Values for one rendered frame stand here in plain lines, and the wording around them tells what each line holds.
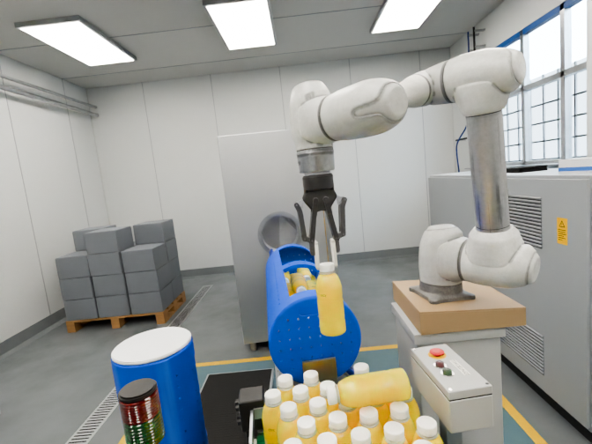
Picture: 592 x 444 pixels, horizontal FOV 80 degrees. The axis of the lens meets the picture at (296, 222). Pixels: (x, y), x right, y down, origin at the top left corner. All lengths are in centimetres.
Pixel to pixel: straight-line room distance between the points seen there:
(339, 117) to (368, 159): 550
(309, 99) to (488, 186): 66
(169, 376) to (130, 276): 337
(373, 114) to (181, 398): 115
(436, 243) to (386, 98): 79
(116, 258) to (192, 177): 228
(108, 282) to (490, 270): 424
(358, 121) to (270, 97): 557
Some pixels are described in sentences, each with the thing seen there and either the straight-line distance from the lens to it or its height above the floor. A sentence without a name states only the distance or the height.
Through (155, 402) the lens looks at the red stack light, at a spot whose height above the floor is 123.
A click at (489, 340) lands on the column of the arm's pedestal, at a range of 149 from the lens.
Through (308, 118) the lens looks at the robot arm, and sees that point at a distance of 81.
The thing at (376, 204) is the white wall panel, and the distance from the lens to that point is 628.
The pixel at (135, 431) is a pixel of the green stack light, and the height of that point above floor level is 120.
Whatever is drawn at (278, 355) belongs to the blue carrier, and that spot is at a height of 107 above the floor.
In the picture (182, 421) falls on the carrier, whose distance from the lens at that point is 149.
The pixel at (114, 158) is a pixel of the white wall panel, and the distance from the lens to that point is 690.
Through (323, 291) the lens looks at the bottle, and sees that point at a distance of 89.
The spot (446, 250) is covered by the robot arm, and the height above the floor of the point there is 127.
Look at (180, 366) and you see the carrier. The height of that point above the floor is 97.
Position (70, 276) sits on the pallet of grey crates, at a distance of 504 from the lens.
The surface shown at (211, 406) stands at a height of 15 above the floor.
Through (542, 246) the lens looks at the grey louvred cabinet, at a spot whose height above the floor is 103.
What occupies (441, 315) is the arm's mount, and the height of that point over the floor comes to 106.
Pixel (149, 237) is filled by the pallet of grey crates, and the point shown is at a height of 101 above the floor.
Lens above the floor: 159
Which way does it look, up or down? 7 degrees down
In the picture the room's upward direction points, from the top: 6 degrees counter-clockwise
